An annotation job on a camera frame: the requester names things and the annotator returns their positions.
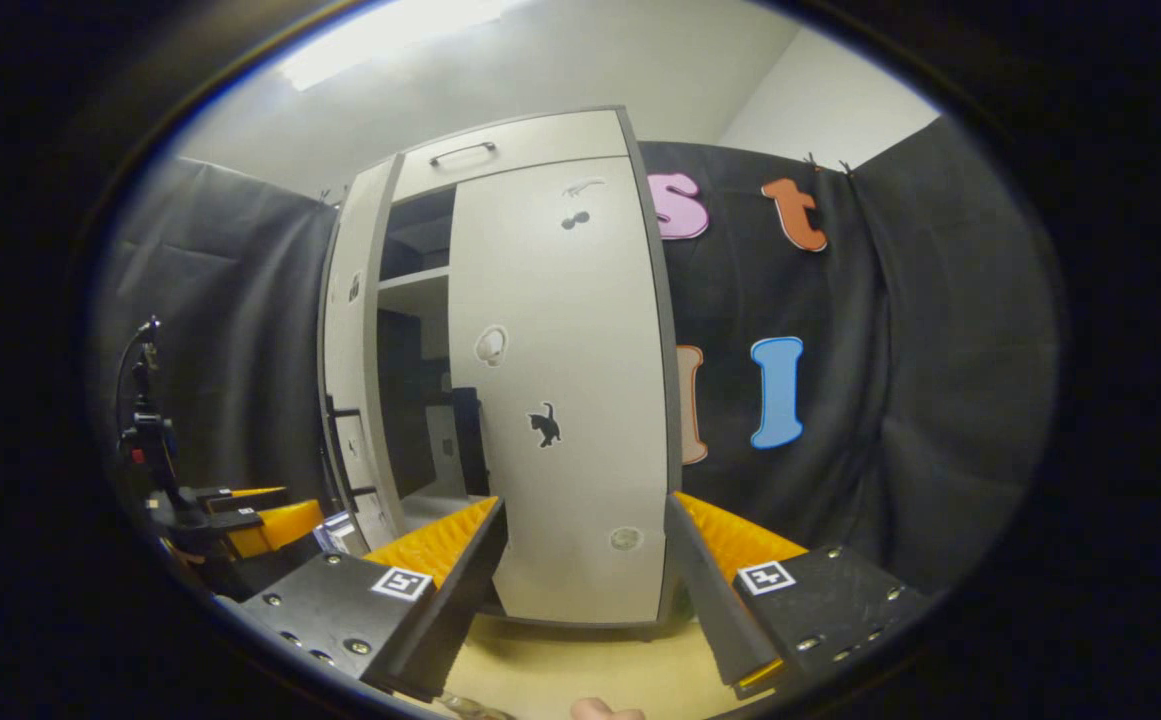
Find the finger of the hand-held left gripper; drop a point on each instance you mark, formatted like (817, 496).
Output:
(280, 525)
(245, 497)

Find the white and grey cabinet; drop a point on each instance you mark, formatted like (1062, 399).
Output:
(405, 400)

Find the black backdrop cloth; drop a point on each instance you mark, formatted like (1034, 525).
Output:
(890, 450)

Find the white cabinet shelf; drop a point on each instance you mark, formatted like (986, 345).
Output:
(415, 277)
(435, 508)

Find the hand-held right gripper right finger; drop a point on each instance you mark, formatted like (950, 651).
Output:
(710, 600)

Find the white cabinet drawer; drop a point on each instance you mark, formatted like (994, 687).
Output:
(560, 145)

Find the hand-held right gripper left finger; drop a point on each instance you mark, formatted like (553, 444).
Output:
(460, 600)

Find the small white box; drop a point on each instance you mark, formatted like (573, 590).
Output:
(337, 533)

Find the white cabinet door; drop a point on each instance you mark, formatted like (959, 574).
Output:
(350, 340)
(580, 300)

